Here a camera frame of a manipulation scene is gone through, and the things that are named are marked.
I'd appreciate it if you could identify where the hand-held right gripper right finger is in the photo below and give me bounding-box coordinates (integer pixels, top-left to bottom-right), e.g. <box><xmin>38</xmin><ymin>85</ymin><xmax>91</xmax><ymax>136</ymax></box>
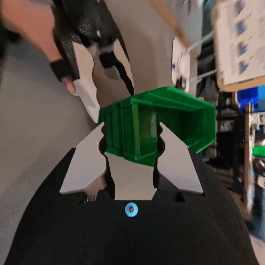
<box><xmin>153</xmin><ymin>122</ymin><xmax>204</xmax><ymax>196</ymax></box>

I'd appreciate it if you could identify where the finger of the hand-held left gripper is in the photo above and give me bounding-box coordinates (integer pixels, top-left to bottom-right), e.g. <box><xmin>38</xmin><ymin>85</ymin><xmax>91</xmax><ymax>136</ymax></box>
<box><xmin>99</xmin><ymin>39</ymin><xmax>135</xmax><ymax>96</ymax></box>
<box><xmin>71</xmin><ymin>41</ymin><xmax>100</xmax><ymax>123</ymax></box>

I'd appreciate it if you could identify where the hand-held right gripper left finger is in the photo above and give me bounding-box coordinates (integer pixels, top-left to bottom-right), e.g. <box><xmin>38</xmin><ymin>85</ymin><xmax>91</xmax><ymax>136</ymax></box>
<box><xmin>60</xmin><ymin>122</ymin><xmax>116</xmax><ymax>199</ymax></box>

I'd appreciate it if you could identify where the green plastic bin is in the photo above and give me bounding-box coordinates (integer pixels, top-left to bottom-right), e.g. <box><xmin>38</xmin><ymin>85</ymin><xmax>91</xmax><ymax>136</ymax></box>
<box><xmin>99</xmin><ymin>86</ymin><xmax>217</xmax><ymax>167</ymax></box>
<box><xmin>251</xmin><ymin>145</ymin><xmax>265</xmax><ymax>157</ymax></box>

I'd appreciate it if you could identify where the stack of blue bins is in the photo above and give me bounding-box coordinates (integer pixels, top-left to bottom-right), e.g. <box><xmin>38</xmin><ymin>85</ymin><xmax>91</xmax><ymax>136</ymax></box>
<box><xmin>237</xmin><ymin>87</ymin><xmax>259</xmax><ymax>109</ymax></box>

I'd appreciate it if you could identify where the person's left hand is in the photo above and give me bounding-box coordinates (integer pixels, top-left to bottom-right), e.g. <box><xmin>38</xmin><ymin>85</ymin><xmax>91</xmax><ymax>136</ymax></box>
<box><xmin>0</xmin><ymin>0</ymin><xmax>76</xmax><ymax>94</ymax></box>

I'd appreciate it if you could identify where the grey table wood edge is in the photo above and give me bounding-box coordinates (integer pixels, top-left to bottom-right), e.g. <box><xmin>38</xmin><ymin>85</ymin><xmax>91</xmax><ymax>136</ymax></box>
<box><xmin>148</xmin><ymin>0</ymin><xmax>200</xmax><ymax>59</ymax></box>

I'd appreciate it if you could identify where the instruction poster board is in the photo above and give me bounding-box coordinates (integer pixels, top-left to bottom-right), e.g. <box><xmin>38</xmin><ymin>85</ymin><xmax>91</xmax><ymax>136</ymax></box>
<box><xmin>211</xmin><ymin>0</ymin><xmax>265</xmax><ymax>93</ymax></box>

